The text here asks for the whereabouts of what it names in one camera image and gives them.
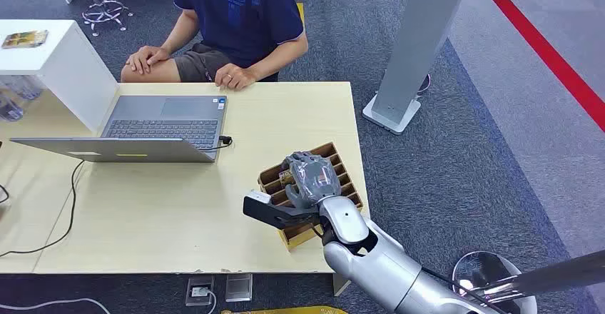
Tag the yellow object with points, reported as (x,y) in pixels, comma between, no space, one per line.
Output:
(283,310)

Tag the dark metal bar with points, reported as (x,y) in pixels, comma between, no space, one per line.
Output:
(557,271)

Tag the person's left hand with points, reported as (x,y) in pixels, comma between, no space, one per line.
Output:
(234,76)

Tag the clear plastic bottle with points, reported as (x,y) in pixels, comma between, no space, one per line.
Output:
(10,108)
(28,87)

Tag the grey open laptop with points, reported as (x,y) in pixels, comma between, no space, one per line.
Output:
(165,122)

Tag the printed card on shelf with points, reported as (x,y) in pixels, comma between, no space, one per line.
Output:
(24,39)

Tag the white desk shelf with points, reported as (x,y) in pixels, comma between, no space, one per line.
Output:
(71,71)

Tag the wooden slotted card holder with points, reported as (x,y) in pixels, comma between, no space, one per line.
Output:
(302,236)

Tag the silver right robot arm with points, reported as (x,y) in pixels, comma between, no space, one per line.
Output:
(378,264)

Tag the person's right forearm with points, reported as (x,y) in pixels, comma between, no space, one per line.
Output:
(182,33)

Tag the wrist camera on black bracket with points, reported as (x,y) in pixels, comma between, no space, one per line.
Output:
(269,212)

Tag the person's right hand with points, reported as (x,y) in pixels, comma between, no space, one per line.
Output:
(146,57)

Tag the stool with chrome base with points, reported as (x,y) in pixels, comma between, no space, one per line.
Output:
(105,13)

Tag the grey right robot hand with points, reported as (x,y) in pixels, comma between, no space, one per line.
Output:
(314,179)

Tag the person's left forearm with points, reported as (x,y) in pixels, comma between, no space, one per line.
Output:
(283,56)

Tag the person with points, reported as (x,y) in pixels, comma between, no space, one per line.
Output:
(241,14)

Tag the grey floor socket plate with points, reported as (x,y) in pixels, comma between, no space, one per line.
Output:
(238,287)

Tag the grey metal stand pillar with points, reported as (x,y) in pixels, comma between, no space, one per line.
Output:
(416,42)

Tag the floor socket box with plug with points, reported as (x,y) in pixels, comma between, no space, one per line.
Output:
(199,292)

